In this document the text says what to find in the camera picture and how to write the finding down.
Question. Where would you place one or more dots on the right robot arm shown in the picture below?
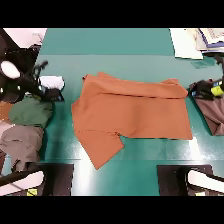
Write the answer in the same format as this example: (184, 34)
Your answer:
(204, 177)

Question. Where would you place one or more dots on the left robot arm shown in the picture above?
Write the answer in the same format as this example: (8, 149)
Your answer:
(10, 69)

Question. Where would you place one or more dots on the orange T-shirt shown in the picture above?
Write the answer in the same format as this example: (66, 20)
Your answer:
(133, 110)

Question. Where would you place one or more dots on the green garment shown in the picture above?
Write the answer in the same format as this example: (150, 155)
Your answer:
(30, 111)

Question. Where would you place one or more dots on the grey garment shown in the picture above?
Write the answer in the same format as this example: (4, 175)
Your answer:
(21, 141)

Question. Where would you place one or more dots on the brown garment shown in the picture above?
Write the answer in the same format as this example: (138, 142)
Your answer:
(213, 115)

